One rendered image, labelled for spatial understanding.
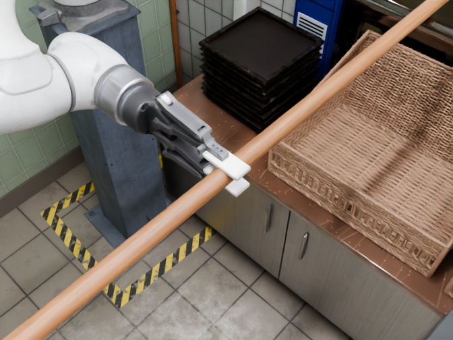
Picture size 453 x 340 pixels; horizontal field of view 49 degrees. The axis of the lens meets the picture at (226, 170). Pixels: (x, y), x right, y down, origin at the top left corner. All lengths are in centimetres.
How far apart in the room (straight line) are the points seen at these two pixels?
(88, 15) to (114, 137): 42
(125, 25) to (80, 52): 57
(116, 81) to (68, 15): 59
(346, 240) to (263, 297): 62
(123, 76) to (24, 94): 15
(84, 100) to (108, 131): 73
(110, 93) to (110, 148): 83
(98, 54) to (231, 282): 129
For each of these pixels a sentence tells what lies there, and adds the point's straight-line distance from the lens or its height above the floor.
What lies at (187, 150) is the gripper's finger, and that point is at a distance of 78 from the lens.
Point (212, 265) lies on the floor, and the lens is 201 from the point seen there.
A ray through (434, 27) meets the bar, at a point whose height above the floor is 117.
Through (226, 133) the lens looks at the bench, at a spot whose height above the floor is 58.
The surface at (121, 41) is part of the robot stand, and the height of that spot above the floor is 93.
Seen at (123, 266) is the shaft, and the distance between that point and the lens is 65.
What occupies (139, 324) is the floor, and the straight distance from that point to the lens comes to 193.
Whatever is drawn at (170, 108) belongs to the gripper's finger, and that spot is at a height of 125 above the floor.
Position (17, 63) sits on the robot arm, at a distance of 79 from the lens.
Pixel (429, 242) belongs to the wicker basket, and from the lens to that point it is 132.
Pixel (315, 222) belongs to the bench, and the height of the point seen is 58.
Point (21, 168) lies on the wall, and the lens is 223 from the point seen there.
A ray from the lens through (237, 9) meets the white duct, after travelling 201.
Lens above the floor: 176
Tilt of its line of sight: 50 degrees down
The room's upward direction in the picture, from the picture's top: straight up
